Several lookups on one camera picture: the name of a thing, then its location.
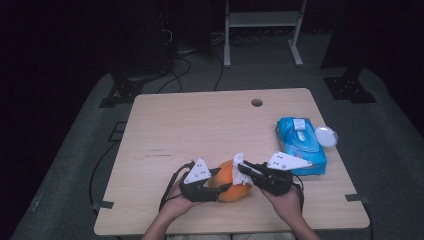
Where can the grey tape piece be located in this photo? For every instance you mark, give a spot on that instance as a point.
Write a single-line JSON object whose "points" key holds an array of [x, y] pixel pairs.
{"points": [[356, 198], [102, 205]]}

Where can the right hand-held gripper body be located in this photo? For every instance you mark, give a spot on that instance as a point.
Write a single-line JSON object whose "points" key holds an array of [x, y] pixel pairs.
{"points": [[275, 180]]}

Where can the orange plush toy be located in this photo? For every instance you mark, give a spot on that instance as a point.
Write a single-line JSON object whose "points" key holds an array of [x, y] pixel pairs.
{"points": [[225, 193]]}

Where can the white wet wipe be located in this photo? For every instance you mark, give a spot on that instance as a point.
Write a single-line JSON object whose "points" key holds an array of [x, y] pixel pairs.
{"points": [[237, 175]]}

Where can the person's right hand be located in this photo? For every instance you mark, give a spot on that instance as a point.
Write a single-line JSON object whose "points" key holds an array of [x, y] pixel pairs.
{"points": [[286, 203]]}

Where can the blue wet wipes pack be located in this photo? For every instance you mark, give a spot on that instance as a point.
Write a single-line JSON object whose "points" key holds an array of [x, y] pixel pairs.
{"points": [[300, 140]]}

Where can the white metal stand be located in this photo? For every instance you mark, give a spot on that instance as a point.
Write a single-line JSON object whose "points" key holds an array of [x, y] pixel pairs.
{"points": [[263, 18]]}

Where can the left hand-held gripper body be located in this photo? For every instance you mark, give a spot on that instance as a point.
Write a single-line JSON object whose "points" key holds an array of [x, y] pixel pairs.
{"points": [[198, 191]]}

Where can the black stand base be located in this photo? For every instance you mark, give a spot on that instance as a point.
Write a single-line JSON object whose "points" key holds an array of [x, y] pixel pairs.
{"points": [[125, 90], [348, 88]]}

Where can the person's left hand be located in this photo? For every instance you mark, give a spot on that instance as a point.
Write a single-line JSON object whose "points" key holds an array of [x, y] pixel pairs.
{"points": [[181, 206]]}

